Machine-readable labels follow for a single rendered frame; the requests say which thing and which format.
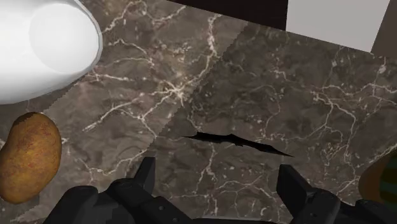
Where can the brown striped round object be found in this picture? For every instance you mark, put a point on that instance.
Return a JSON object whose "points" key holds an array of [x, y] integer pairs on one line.
{"points": [[380, 180]]}

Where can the brown potato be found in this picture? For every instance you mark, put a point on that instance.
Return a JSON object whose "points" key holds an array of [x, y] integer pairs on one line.
{"points": [[28, 157]]}

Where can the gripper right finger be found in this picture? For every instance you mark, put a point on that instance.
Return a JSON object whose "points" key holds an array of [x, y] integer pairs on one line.
{"points": [[307, 198]]}

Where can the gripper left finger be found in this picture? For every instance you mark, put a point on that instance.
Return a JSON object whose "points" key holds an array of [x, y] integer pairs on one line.
{"points": [[133, 195]]}

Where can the white bowl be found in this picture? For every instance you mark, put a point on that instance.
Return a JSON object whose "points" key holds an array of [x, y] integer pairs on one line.
{"points": [[46, 49]]}

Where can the thin black flat object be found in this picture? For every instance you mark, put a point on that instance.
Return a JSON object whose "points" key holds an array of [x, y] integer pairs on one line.
{"points": [[238, 141]]}

